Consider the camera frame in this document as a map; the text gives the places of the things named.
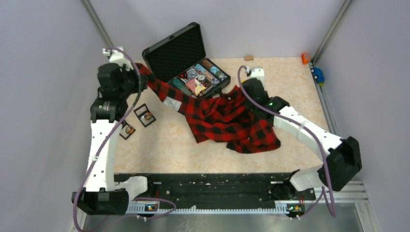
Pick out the black square brooch box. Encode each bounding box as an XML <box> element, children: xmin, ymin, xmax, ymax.
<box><xmin>133</xmin><ymin>103</ymin><xmax>156</xmax><ymax>128</ymax></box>

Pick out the red black plaid shirt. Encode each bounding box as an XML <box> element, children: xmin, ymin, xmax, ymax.
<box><xmin>136</xmin><ymin>63</ymin><xmax>281</xmax><ymax>154</ymax></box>

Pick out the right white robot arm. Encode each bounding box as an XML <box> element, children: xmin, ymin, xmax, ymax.
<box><xmin>241</xmin><ymin>78</ymin><xmax>362</xmax><ymax>199</ymax></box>

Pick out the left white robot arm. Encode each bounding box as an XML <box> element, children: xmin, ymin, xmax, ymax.
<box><xmin>71</xmin><ymin>63</ymin><xmax>155</xmax><ymax>216</ymax></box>

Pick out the black open chip case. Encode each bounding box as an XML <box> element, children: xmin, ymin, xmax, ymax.
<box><xmin>142</xmin><ymin>22</ymin><xmax>231</xmax><ymax>98</ymax></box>

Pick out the pink yellow card packet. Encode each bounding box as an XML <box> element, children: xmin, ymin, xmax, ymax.
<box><xmin>185</xmin><ymin>78</ymin><xmax>206</xmax><ymax>96</ymax></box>

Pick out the small wooden block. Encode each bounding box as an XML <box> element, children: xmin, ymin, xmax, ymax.
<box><xmin>244</xmin><ymin>56</ymin><xmax>254</xmax><ymax>61</ymax></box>

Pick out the orange small object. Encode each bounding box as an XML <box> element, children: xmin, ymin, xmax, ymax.
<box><xmin>301</xmin><ymin>52</ymin><xmax>311</xmax><ymax>65</ymax></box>

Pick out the blue toy car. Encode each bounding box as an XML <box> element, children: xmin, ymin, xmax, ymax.
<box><xmin>311</xmin><ymin>67</ymin><xmax>325</xmax><ymax>86</ymax></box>

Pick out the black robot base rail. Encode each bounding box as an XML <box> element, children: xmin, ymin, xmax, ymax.
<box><xmin>114</xmin><ymin>172</ymin><xmax>316</xmax><ymax>212</ymax></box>

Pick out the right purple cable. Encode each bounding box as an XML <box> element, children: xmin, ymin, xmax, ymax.
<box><xmin>237</xmin><ymin>65</ymin><xmax>337</xmax><ymax>218</ymax></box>

